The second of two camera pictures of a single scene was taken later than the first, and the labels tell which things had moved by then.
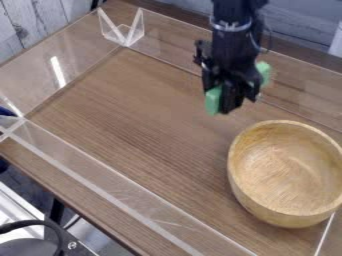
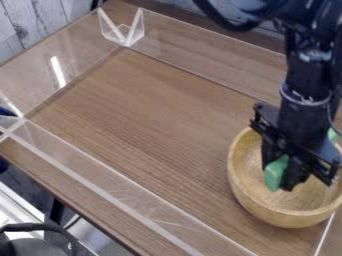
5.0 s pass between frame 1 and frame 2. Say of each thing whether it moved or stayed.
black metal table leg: stayed
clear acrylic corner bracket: stayed
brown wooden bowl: stayed
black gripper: moved
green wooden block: moved
